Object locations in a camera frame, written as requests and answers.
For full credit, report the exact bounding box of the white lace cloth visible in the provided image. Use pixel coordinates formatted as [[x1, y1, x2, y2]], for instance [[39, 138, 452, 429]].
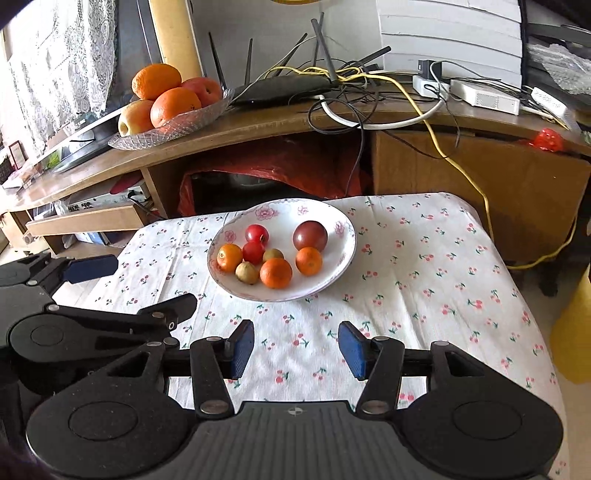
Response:
[[0, 0, 118, 153]]

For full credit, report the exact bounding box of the black cable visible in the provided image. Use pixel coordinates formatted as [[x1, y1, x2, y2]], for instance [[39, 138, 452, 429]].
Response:
[[307, 60, 462, 199]]

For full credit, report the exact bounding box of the glass bowl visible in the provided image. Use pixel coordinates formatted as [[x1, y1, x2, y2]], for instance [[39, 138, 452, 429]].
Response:
[[107, 88, 235, 151]]

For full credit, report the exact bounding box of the small white device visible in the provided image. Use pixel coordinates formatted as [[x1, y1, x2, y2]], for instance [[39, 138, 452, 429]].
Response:
[[531, 87, 578, 125]]

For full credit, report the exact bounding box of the red plastic ornament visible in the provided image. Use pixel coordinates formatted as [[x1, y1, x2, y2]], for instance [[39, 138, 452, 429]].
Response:
[[526, 128, 566, 152]]

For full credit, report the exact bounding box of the smooth orange persimmon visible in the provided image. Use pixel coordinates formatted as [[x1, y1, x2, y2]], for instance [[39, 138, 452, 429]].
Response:
[[259, 257, 294, 290]]

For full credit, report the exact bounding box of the black router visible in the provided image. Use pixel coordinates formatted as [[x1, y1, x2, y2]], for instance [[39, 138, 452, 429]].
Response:
[[203, 16, 393, 108]]

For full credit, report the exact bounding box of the white cable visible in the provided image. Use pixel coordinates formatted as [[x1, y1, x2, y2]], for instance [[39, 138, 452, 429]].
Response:
[[321, 95, 446, 127]]

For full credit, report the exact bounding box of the small orange tangerine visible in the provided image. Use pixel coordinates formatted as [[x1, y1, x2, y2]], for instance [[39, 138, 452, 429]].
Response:
[[217, 244, 243, 273]]

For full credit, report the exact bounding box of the pale small potato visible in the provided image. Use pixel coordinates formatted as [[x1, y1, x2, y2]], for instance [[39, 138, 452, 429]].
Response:
[[235, 261, 260, 285]]

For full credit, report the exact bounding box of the white floral plate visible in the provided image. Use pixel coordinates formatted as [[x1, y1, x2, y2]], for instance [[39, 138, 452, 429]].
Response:
[[205, 198, 358, 303]]

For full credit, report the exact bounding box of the large orange tangerine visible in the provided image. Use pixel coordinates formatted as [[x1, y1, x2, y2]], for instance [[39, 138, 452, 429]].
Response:
[[295, 247, 323, 277]]

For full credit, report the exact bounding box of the white network box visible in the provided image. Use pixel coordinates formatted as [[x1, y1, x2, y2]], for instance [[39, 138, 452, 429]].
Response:
[[450, 78, 522, 115]]

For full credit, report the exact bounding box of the white power strip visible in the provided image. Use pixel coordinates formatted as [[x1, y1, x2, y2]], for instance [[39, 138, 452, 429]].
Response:
[[412, 74, 451, 100]]

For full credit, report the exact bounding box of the large orange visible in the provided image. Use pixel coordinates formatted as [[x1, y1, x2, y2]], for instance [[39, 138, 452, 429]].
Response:
[[150, 87, 202, 129], [131, 63, 182, 101]]

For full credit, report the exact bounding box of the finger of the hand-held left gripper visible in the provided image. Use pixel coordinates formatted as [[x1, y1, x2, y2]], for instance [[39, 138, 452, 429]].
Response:
[[46, 293, 198, 366], [0, 251, 119, 304]]

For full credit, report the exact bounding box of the white air conditioner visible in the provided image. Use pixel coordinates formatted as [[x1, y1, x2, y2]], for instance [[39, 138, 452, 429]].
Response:
[[376, 0, 525, 86]]

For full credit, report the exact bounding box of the yellow red apple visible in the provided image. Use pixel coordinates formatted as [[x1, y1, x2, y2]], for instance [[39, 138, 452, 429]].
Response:
[[118, 99, 155, 137]]

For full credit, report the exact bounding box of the red plastic bag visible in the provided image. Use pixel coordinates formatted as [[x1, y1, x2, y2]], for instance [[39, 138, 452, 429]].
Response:
[[178, 138, 370, 217]]

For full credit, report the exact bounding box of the flat screen television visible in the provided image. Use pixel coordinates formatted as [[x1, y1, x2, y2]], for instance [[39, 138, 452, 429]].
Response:
[[34, 0, 160, 174]]

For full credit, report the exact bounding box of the yellow cable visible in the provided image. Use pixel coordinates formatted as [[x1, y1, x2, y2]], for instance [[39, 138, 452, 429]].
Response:
[[259, 65, 578, 271]]

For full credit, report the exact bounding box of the wooden desk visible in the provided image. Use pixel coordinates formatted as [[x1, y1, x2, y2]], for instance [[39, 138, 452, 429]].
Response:
[[0, 95, 591, 268]]

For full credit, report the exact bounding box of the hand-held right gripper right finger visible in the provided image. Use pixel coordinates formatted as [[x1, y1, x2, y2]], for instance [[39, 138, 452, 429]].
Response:
[[338, 320, 492, 416]]

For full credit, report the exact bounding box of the dark red plum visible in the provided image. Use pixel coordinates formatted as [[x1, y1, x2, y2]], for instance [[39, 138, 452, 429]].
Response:
[[292, 220, 328, 252]]

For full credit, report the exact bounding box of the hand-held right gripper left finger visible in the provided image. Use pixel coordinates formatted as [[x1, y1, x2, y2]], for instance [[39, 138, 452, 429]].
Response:
[[99, 318, 256, 418]]

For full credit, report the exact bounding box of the white set-top box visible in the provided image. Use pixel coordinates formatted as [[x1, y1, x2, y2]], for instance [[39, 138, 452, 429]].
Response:
[[55, 185, 153, 215]]

